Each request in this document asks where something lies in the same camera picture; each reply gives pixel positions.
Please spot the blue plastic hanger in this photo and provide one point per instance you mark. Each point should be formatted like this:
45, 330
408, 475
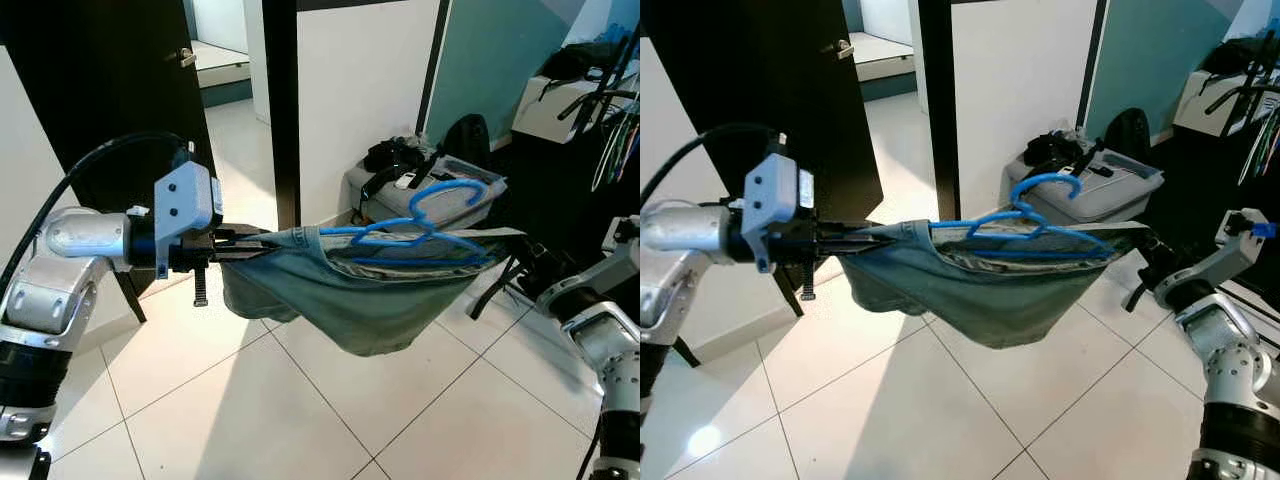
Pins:
420, 226
1022, 218

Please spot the grey-green denim shorts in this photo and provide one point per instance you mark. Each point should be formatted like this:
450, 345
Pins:
380, 310
1000, 300

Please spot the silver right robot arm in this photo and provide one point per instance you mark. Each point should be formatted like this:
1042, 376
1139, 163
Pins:
1230, 360
605, 345

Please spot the grey storage box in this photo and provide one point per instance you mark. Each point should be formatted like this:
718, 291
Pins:
470, 200
1130, 190

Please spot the black rounded backpack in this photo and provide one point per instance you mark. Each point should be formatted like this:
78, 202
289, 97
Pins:
468, 140
1127, 135

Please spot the white box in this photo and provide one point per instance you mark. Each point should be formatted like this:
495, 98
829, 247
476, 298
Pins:
1200, 105
560, 110

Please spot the black door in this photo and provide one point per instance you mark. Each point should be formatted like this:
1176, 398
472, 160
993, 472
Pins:
760, 70
100, 80

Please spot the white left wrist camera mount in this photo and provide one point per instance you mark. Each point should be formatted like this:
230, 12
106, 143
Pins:
775, 195
185, 200

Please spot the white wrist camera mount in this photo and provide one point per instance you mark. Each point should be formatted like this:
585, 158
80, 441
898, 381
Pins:
620, 240
1240, 240
185, 200
775, 195

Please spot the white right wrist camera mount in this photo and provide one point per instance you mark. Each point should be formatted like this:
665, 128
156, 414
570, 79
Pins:
620, 240
1240, 240

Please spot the black door frame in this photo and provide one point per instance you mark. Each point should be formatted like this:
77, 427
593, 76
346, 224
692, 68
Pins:
282, 100
938, 100

